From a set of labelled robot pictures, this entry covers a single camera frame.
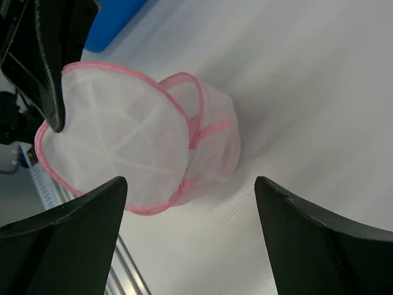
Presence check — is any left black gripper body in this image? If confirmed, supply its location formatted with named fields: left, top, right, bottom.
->
left=1, top=1, right=46, bottom=117

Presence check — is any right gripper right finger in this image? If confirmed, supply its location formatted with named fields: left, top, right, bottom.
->
left=254, top=176, right=392, bottom=294

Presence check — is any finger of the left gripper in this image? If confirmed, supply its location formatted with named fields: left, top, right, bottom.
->
left=34, top=1, right=98, bottom=133

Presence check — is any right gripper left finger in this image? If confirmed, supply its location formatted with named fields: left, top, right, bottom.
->
left=1, top=176, right=127, bottom=294

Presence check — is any white mesh laundry bag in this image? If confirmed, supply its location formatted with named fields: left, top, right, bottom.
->
left=35, top=61, right=241, bottom=216

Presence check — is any blue plastic bin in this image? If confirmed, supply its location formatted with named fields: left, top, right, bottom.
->
left=84, top=0, right=147, bottom=53

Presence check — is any slotted cable duct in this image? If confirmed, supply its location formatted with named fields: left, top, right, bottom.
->
left=29, top=163, right=74, bottom=210

